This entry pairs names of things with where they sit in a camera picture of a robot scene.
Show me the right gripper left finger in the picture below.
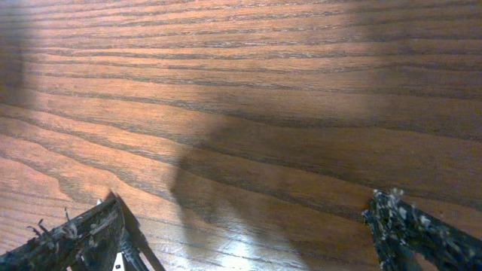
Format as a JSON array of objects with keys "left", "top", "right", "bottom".
[{"left": 1, "top": 198, "right": 124, "bottom": 271}]

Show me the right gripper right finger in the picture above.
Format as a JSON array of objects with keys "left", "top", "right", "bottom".
[{"left": 362, "top": 188, "right": 481, "bottom": 271}]

